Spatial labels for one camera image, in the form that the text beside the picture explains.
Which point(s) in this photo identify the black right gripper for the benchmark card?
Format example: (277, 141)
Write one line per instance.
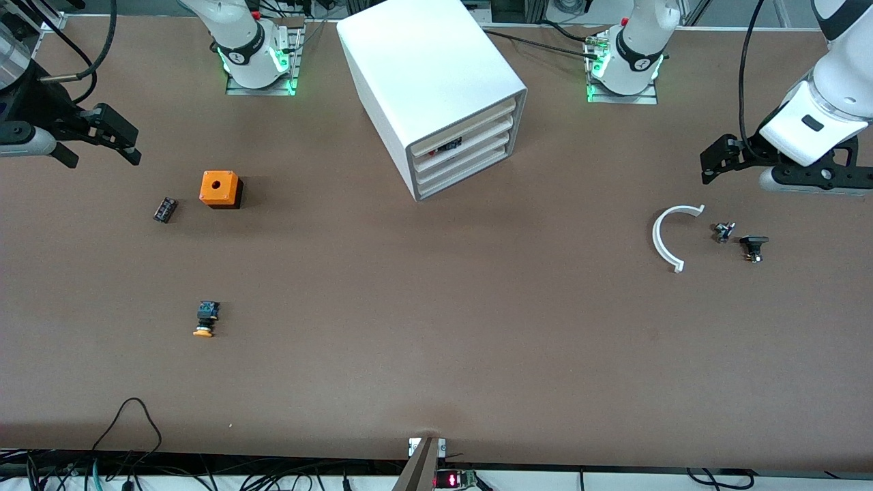
(49, 108)

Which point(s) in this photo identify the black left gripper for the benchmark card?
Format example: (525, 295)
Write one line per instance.
(749, 151)

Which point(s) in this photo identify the orange-capped push button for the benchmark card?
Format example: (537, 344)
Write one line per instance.
(206, 312)

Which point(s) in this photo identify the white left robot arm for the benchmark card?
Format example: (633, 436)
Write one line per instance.
(832, 95)

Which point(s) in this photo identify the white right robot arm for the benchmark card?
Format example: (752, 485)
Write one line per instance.
(239, 41)

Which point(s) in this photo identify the small metal valve fitting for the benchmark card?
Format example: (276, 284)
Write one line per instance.
(723, 232)

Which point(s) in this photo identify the small black terminal block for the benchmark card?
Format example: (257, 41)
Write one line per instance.
(165, 210)

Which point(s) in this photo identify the white semicircular plastic clamp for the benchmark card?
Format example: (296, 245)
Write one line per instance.
(656, 239)

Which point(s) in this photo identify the orange box with hole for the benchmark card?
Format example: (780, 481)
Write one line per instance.
(218, 187)

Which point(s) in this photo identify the small black electronic part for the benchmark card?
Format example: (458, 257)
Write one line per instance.
(450, 145)

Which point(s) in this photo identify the small red LED device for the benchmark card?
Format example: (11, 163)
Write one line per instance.
(447, 481)

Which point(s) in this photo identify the black flat-headed switch part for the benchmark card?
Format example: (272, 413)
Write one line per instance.
(753, 241)

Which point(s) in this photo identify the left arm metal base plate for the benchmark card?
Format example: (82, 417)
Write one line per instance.
(641, 99)

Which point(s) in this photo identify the aluminium frame profile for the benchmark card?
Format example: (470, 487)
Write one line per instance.
(53, 24)

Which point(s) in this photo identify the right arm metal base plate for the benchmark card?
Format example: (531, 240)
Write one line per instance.
(262, 91)

